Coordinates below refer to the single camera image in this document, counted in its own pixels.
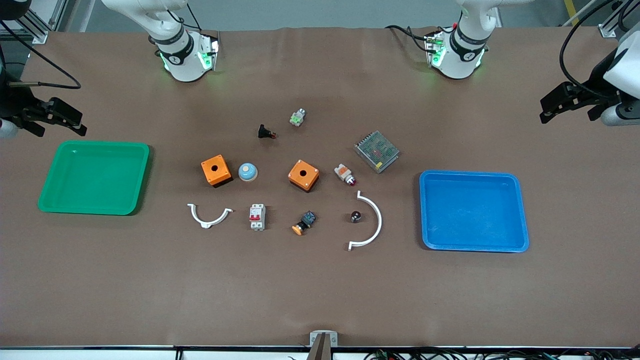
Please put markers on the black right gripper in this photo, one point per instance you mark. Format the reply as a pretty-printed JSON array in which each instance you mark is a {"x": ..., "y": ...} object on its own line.
[{"x": 11, "y": 102}]

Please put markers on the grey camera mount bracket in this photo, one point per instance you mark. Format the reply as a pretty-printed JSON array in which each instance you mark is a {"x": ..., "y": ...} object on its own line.
[{"x": 322, "y": 340}]

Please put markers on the metal mesh power supply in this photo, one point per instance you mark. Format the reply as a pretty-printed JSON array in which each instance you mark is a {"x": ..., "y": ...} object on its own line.
[{"x": 377, "y": 151}]

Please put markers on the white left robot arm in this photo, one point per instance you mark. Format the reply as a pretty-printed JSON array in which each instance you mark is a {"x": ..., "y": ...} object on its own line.
[{"x": 462, "y": 60}]

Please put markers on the green plastic tray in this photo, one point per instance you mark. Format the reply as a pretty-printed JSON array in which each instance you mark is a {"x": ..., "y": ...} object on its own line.
[{"x": 95, "y": 180}]

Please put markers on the light blue dome button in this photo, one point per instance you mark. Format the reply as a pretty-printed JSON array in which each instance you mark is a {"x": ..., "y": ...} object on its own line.
[{"x": 247, "y": 172}]

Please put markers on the red white pilot lamp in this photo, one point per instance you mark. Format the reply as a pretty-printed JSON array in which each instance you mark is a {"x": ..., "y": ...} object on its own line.
[{"x": 343, "y": 172}]

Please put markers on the blue plastic tray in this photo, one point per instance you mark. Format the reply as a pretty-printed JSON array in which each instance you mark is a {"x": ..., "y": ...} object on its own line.
[{"x": 475, "y": 215}]

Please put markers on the small black red switch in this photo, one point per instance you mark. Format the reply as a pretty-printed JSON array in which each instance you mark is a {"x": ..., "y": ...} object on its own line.
[{"x": 262, "y": 131}]

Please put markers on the dark cylindrical capacitor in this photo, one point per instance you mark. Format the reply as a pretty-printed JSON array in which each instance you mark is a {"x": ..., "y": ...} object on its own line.
[{"x": 356, "y": 216}]

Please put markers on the small white arc bracket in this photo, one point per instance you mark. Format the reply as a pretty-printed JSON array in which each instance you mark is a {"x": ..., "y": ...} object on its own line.
[{"x": 205, "y": 223}]

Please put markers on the orange-head blue push-button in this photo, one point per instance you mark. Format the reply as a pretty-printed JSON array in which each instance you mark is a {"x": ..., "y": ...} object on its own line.
[{"x": 306, "y": 220}]

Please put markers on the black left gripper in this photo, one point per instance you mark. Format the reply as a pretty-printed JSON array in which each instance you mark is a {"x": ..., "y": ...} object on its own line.
[{"x": 596, "y": 79}]

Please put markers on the orange push-button enclosure box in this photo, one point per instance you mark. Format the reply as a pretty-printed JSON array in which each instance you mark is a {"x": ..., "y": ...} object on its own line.
[
  {"x": 310, "y": 175},
  {"x": 207, "y": 172}
]

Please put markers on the green white push-button switch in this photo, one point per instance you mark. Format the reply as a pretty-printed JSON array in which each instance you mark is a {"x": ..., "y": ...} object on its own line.
[{"x": 297, "y": 119}]

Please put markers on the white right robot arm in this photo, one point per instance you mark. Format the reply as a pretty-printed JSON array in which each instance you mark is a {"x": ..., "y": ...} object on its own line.
[{"x": 182, "y": 55}]

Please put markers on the white red circuit breaker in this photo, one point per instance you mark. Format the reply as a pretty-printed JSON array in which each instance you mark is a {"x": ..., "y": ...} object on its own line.
[{"x": 257, "y": 217}]

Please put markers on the large white arc bracket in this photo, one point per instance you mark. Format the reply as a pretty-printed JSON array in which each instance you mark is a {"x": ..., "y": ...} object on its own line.
[{"x": 381, "y": 222}]

